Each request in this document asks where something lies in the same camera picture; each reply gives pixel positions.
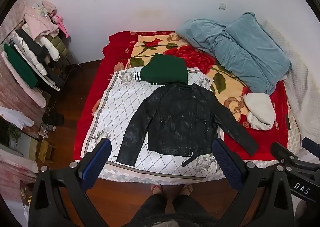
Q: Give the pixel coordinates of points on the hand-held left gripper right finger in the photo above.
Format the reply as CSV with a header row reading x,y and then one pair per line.
x,y
228,164

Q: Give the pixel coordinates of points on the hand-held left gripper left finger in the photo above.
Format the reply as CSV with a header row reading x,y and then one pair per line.
x,y
97,162

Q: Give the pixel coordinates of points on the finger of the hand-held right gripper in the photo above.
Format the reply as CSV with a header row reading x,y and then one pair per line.
x,y
283,154
310,145

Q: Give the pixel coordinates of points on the black leather jacket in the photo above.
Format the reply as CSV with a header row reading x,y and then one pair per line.
x,y
180,122

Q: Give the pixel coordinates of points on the metal clothes rack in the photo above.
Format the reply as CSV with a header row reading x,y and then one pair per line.
x,y
62,67

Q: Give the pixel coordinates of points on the person's right foot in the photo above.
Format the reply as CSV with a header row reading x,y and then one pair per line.
x,y
187,189

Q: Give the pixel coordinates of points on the person's foot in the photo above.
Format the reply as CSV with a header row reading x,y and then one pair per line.
x,y
187,189
157,189

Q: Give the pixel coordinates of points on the white fleece garment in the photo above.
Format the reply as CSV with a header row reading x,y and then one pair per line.
x,y
260,112

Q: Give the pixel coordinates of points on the wooden stool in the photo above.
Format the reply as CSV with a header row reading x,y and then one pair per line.
x,y
46,150

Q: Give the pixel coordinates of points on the white diamond-patterned sheet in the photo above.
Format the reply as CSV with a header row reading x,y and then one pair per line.
x,y
120,107

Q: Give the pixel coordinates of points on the person's left foot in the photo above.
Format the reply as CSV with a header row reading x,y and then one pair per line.
x,y
157,189

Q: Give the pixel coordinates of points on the white quilted bedspread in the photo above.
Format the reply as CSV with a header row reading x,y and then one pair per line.
x,y
300,79

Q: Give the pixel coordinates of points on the person's legs in black pants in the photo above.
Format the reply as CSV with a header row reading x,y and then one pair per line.
x,y
172,209

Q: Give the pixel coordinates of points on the green potted plant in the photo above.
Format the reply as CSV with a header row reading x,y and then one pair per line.
x,y
13,134

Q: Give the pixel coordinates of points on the white cloth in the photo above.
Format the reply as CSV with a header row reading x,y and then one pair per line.
x,y
15,115

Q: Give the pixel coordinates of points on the blue quilt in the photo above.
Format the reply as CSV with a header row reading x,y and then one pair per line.
x,y
245,49

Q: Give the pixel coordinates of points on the green jacket with striped cuffs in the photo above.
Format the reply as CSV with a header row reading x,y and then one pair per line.
x,y
165,69

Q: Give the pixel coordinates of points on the red floral blanket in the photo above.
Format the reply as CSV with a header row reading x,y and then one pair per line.
x,y
192,55

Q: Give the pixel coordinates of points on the dark green hanging garment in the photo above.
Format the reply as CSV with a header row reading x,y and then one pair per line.
x,y
20,67

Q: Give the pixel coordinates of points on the white puffer jacket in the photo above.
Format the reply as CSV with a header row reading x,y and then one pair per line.
x,y
51,48

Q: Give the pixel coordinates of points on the olive quilted garment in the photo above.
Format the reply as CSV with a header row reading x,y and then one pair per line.
x,y
60,44

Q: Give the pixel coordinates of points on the white padded coat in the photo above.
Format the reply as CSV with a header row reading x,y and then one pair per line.
x,y
27,54

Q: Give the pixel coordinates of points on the black hanging garment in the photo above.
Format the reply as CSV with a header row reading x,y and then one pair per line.
x,y
37,47

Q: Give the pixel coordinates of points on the bright pink garment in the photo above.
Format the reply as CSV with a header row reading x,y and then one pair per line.
x,y
61,23

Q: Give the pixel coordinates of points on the pale pink fleece garment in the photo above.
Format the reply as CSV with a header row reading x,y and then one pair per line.
x,y
37,24

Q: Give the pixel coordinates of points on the white wall switch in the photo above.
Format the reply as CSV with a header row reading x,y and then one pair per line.
x,y
222,6

